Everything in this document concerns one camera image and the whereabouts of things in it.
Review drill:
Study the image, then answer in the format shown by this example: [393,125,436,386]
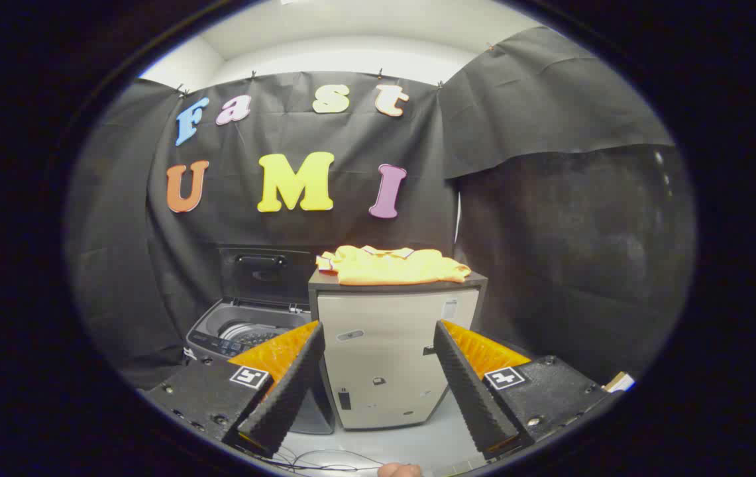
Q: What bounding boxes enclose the thin black floor cables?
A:
[239,443,386,473]

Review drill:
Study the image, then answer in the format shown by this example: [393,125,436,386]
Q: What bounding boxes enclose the beige cabinet with dark top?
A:
[308,268,488,431]

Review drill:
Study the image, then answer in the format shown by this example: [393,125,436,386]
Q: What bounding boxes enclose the yellow shirt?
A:
[316,244,472,286]

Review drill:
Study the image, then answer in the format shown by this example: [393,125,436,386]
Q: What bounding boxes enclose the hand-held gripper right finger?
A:
[433,319,608,459]

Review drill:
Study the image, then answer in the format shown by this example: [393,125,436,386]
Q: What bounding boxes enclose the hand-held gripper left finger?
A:
[144,321,327,458]

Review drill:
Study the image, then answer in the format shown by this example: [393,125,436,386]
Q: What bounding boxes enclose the black backdrop cloth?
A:
[65,26,696,392]

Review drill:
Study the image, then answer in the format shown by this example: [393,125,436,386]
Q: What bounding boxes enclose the grey washing machine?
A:
[186,298,336,435]

